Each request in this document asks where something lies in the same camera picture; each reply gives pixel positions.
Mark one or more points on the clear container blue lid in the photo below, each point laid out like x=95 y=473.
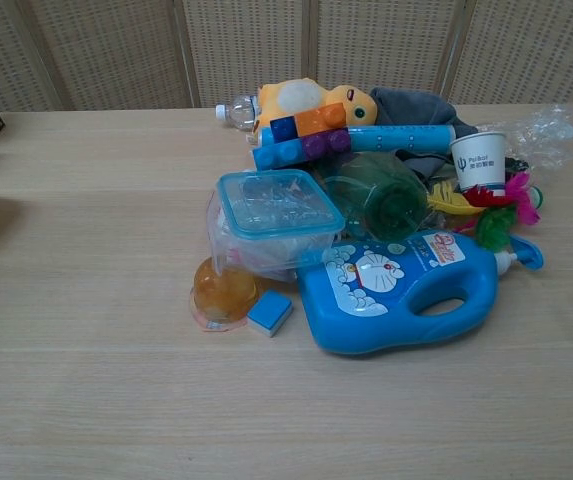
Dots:
x=276 y=210

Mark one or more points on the clear zip bag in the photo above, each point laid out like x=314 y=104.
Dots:
x=216 y=235

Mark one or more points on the small blue sponge block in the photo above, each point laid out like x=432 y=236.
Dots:
x=270 y=312

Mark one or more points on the orange jelly cup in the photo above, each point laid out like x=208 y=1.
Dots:
x=223 y=292

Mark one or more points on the colourful building block stack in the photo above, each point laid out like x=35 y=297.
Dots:
x=306 y=135

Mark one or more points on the green transparent cup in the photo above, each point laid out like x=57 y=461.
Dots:
x=386 y=200

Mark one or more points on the blue cartoon detergent bottle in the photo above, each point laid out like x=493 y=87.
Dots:
x=391 y=300

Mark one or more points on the clear plastic water bottle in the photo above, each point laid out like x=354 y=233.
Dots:
x=238 y=111

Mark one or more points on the yellow plush duck toy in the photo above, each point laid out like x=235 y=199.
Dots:
x=311 y=102

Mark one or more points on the light blue cylinder tube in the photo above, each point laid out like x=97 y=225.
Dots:
x=396 y=136

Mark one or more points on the grey cloth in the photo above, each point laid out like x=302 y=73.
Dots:
x=411 y=107

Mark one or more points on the woven folding screen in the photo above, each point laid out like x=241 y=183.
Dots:
x=286 y=50

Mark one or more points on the white paper cup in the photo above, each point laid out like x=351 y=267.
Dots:
x=481 y=160

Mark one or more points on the colourful feather shuttlecock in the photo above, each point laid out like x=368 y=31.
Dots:
x=496 y=210

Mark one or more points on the crumpled clear plastic wrap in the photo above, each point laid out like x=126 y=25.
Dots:
x=546 y=132

